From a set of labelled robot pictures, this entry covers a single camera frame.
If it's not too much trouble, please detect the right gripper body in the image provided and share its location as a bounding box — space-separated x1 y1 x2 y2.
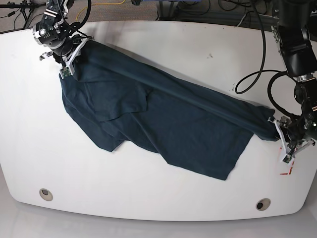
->
39 36 94 68

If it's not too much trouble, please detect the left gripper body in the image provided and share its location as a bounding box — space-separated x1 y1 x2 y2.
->
267 116 316 155

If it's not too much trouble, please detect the dark teal T-shirt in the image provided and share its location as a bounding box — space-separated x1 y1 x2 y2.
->
60 41 278 180

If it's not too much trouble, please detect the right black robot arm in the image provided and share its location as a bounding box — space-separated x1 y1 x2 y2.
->
33 0 93 70

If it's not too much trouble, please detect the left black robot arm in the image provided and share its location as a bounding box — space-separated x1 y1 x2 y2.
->
267 0 317 163

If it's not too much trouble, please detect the red tape rectangle marking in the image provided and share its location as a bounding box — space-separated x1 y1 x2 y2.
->
278 146 295 176

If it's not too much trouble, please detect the black tripod stand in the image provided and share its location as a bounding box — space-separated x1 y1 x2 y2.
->
0 0 47 30

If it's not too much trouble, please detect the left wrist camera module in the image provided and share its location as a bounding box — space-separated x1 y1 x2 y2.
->
280 152 293 164

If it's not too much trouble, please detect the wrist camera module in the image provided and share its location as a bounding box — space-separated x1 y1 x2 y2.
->
280 152 293 164
59 66 74 79

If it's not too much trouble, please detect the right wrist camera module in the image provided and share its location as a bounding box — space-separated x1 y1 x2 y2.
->
59 66 74 79

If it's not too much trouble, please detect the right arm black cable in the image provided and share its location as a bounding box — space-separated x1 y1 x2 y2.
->
56 0 92 38

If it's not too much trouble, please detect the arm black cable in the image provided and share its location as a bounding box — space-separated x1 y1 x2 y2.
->
56 0 92 38
235 0 298 115

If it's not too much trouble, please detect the yellow cable on floor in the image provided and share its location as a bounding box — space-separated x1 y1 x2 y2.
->
75 0 127 22

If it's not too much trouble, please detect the right table cable grommet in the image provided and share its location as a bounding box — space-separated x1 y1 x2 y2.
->
256 198 271 211

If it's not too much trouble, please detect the table cable grommet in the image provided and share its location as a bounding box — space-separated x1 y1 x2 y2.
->
256 198 271 211
39 188 53 201

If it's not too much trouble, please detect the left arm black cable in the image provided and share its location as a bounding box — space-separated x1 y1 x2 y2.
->
235 0 298 115

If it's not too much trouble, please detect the left table cable grommet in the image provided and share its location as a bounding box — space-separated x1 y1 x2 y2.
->
39 188 53 201

